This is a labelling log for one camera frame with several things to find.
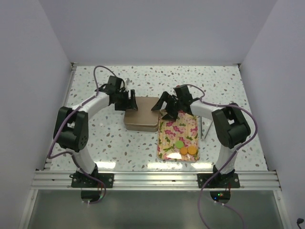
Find floral rectangular tray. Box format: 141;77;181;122
157;110;199;162

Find gold square cookie tin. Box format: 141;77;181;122
124;121;159;132

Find gold square tin lid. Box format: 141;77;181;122
123;97;159;127

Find round sandwich cookie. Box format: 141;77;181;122
179;147;188;155
187;146;197;155

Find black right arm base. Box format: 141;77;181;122
197;173;241;188

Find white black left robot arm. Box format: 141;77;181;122
47;76;138;187

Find round sandwich cookie front right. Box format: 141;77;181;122
187;146;197;155

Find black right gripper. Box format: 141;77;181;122
152;91;183;121

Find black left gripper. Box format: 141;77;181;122
114;89;138;111

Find green round cookie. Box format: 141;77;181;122
174;140;184;149

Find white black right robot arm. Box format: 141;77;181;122
151;84;253;187

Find metal serving tongs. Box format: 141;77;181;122
200;117;213;141

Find aluminium frame rail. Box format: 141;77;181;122
23;62;286;229

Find round sandwich cookie front middle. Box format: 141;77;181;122
179;147;188;155

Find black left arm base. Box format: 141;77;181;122
69;172;114;188

